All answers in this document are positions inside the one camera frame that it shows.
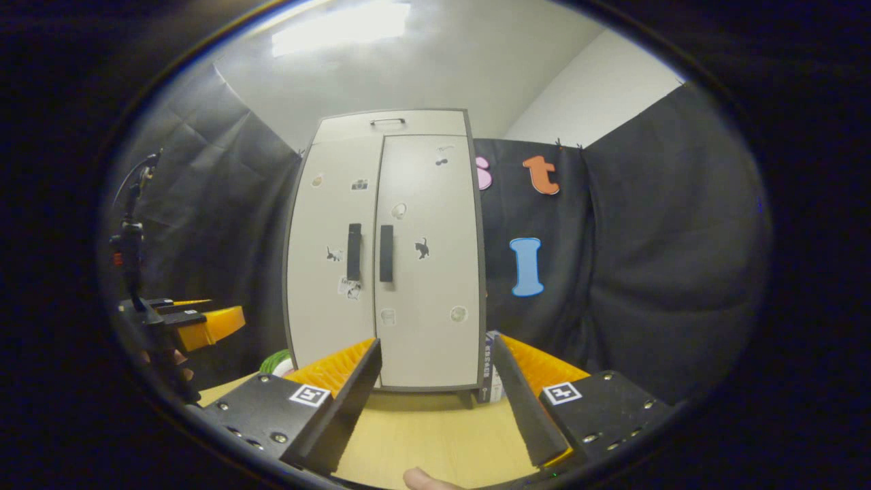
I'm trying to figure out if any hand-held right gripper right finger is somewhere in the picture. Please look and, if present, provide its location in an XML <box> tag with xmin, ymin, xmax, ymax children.
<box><xmin>491</xmin><ymin>334</ymin><xmax>674</xmax><ymax>470</ymax></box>

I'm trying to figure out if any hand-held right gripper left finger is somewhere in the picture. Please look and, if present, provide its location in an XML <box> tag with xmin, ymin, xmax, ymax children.
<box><xmin>185</xmin><ymin>337</ymin><xmax>383</xmax><ymax>476</ymax></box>

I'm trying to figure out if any white cabinet door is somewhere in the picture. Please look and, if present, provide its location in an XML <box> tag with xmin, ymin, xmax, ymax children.
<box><xmin>373</xmin><ymin>134</ymin><xmax>485</xmax><ymax>392</ymax></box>
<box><xmin>284</xmin><ymin>136</ymin><xmax>383</xmax><ymax>372</ymax></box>

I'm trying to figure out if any white shoe cabinet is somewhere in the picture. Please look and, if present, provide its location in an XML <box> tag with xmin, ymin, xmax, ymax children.
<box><xmin>282</xmin><ymin>108</ymin><xmax>488</xmax><ymax>409</ymax></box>

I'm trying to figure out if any white book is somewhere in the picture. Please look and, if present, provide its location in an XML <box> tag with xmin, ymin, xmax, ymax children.
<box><xmin>487</xmin><ymin>331</ymin><xmax>508</xmax><ymax>402</ymax></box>

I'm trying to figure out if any dark blue book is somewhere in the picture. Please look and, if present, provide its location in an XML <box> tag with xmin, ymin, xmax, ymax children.
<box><xmin>476</xmin><ymin>340</ymin><xmax>494</xmax><ymax>404</ymax></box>

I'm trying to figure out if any watermelon slice toy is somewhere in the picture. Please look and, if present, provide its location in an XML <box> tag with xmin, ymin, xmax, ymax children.
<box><xmin>259</xmin><ymin>349</ymin><xmax>295</xmax><ymax>378</ymax></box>

